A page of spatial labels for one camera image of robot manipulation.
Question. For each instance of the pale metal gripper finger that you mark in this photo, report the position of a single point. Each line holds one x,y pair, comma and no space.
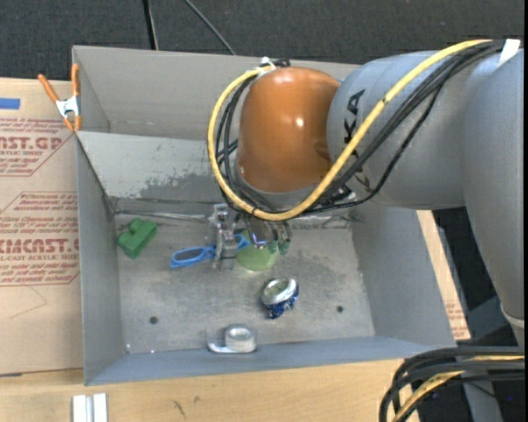
220,220
227,253

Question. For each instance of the green cup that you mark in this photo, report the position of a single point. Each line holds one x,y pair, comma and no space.
257,259

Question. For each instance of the blue sunglasses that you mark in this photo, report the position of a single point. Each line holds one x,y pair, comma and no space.
187,256

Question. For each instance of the grey metal bin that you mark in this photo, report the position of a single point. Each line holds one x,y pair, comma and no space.
193,297

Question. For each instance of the crushed blue and silver can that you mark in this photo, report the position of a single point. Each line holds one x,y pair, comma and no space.
278,295

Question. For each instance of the green toy block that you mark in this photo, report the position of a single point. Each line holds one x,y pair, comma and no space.
135,237

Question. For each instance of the brown cardboard board red print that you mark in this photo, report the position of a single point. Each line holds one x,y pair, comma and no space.
35,218

